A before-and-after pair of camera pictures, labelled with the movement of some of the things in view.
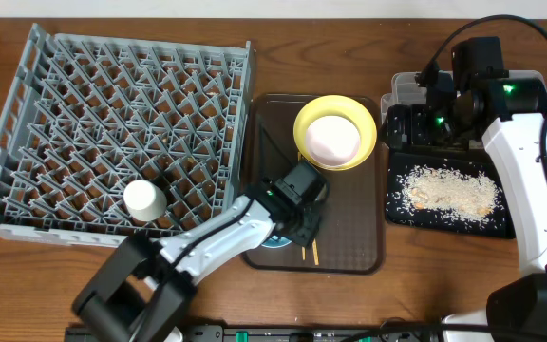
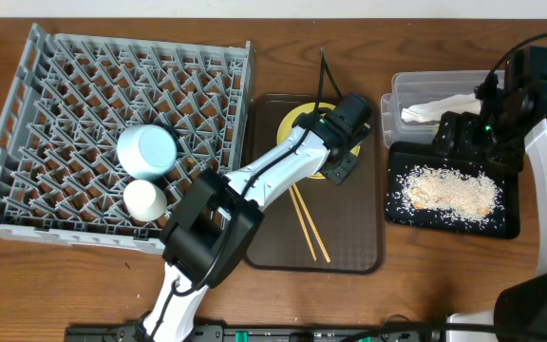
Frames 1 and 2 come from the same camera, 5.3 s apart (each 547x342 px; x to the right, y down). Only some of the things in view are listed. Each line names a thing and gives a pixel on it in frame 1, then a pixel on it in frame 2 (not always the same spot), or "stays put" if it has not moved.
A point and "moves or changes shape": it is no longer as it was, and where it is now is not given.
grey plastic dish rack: (84, 117) stays put
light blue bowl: (274, 242) to (146, 151)
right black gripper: (416, 115) to (466, 123)
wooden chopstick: (315, 253) moves or changes shape
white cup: (143, 201) stays put
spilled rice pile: (461, 196) stays put
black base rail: (321, 333) stays put
